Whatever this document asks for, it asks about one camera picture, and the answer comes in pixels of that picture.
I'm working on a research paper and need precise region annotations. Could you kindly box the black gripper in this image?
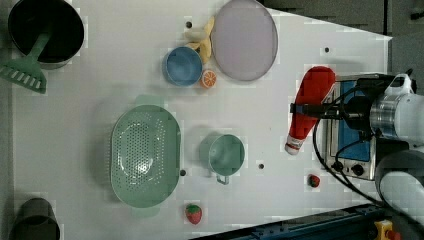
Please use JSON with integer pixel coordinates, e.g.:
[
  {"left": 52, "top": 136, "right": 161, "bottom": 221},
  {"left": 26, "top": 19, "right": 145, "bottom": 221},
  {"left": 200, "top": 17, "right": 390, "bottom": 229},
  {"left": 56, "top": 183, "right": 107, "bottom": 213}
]
[{"left": 290, "top": 78, "right": 387, "bottom": 132}]

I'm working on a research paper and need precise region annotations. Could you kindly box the red plush ketchup bottle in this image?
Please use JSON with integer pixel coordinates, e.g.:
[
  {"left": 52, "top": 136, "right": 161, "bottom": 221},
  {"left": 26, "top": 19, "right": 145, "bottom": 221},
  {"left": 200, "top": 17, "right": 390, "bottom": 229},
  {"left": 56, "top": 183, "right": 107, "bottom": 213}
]
[{"left": 285, "top": 66, "right": 336, "bottom": 155}]

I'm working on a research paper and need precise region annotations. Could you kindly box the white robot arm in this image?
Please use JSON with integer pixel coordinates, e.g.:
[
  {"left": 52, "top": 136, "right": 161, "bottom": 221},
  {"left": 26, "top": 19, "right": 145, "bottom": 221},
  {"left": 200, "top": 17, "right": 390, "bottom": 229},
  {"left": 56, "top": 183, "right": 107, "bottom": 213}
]
[{"left": 290, "top": 74, "right": 423, "bottom": 232}]

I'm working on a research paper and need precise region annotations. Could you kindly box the green oval strainer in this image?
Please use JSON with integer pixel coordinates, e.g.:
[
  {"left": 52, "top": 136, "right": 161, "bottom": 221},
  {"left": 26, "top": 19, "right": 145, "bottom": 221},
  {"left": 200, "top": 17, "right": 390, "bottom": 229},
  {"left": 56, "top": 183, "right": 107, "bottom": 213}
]
[{"left": 110, "top": 95, "right": 181, "bottom": 218}]

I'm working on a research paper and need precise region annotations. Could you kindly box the silver toaster oven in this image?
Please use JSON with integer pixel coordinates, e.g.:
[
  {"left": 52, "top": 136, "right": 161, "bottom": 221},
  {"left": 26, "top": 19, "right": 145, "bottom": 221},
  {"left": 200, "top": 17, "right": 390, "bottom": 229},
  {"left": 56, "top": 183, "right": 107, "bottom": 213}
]
[{"left": 321, "top": 73, "right": 411, "bottom": 182}]

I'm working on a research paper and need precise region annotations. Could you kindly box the small red toy strawberry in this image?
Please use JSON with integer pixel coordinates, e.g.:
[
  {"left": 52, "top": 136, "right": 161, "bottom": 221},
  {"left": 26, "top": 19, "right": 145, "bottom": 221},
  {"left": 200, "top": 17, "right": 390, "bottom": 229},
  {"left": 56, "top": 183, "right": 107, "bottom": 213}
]
[{"left": 308, "top": 174, "right": 320, "bottom": 188}]

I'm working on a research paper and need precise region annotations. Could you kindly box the grey round plate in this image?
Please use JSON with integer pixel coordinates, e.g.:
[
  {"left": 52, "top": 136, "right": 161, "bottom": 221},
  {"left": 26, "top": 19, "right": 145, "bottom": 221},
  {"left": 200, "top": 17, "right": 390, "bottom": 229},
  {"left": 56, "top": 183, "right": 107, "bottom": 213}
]
[{"left": 211, "top": 0, "right": 278, "bottom": 81}]

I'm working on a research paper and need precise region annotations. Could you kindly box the green metal mug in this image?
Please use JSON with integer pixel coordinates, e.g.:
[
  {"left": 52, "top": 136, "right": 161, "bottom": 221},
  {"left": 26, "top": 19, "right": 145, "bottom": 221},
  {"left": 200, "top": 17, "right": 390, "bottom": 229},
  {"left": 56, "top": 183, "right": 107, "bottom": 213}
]
[{"left": 199, "top": 134, "right": 245, "bottom": 185}]

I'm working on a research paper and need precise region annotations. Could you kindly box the orange slice toy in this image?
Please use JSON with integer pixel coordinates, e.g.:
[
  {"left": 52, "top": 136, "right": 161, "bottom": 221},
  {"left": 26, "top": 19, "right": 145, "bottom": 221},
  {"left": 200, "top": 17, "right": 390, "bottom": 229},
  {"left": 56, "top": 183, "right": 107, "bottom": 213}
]
[{"left": 200, "top": 70, "right": 217, "bottom": 89}]

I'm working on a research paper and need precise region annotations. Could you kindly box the yellow emergency stop button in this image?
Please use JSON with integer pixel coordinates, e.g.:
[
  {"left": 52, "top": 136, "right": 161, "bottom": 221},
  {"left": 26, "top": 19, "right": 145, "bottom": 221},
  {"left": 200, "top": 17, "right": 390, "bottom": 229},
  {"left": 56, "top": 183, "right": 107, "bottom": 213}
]
[{"left": 374, "top": 220, "right": 402, "bottom": 240}]

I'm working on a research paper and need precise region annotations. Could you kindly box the yellow toy banana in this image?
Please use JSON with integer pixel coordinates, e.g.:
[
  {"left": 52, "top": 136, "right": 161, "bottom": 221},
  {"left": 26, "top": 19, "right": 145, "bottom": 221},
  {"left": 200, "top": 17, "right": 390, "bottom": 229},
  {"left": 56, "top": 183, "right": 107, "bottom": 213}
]
[{"left": 184, "top": 17, "right": 215, "bottom": 64}]

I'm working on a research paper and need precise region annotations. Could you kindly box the blue bowl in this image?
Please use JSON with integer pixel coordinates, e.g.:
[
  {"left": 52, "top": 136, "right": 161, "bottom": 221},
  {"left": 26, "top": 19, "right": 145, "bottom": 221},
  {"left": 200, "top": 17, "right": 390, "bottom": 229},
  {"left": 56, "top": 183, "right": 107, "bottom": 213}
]
[{"left": 162, "top": 46, "right": 203, "bottom": 87}]

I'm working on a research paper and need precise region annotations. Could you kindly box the large red toy strawberry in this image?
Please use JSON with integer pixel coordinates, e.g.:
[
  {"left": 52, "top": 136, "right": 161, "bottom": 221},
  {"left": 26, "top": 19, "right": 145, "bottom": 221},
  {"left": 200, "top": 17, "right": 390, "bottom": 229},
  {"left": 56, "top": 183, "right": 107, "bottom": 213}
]
[{"left": 185, "top": 204, "right": 203, "bottom": 225}]

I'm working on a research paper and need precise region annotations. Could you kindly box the large black pot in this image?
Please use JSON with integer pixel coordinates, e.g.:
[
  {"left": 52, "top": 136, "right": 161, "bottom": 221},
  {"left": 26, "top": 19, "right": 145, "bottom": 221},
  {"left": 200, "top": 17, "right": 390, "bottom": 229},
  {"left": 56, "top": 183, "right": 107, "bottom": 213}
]
[{"left": 8, "top": 0, "right": 85, "bottom": 69}]

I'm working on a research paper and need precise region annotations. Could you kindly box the green slotted spatula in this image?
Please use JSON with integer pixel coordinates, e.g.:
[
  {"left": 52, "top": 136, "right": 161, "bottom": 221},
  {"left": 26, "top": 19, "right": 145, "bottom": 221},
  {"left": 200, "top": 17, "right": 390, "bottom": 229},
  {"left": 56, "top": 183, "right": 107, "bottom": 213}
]
[{"left": 0, "top": 32, "right": 51, "bottom": 94}]

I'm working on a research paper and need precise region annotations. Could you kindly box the small black cup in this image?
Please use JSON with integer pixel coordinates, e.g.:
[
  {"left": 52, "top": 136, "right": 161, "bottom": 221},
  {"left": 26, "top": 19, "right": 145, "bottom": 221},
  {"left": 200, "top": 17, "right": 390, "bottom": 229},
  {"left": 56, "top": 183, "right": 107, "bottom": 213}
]
[{"left": 8, "top": 198, "right": 61, "bottom": 240}]

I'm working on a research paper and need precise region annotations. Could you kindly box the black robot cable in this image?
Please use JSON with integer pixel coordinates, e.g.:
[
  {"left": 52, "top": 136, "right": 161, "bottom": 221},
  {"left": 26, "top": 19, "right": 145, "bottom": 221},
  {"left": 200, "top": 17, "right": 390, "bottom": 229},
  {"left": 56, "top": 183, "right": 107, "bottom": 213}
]
[{"left": 311, "top": 84, "right": 424, "bottom": 228}]

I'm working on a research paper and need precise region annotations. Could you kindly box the blue metal frame rail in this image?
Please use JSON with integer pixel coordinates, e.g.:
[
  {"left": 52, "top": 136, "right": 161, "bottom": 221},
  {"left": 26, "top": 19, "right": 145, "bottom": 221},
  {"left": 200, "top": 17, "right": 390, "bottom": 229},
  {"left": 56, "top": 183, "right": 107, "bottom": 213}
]
[{"left": 190, "top": 204, "right": 423, "bottom": 240}]

